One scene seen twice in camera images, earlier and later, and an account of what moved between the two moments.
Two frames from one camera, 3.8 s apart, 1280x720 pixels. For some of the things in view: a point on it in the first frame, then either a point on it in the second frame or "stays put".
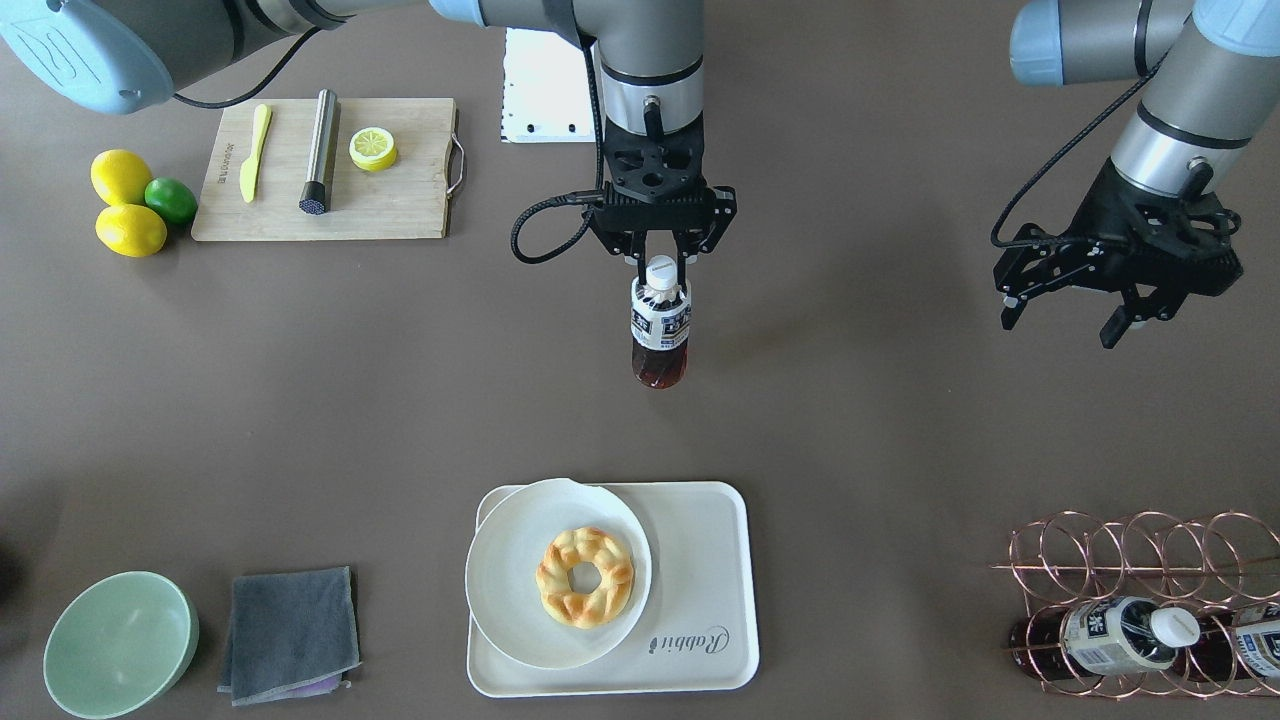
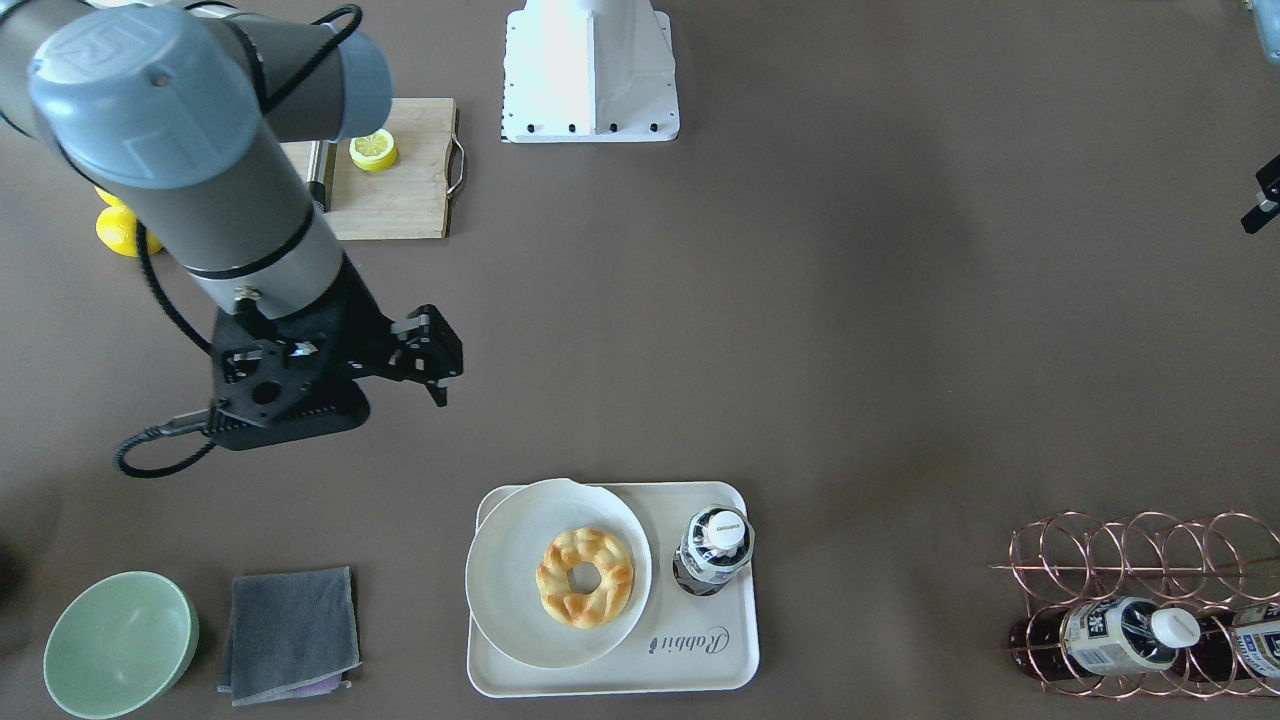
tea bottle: x=661 y=319 -> x=716 y=545
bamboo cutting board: x=406 y=199 stays put
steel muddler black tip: x=316 y=197 stays put
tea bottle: x=1237 y=642 stays put
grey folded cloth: x=292 y=636 stays put
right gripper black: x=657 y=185 -> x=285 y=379
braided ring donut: x=557 y=595 stays put
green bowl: x=119 y=642 stays put
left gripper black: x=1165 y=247 -> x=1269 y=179
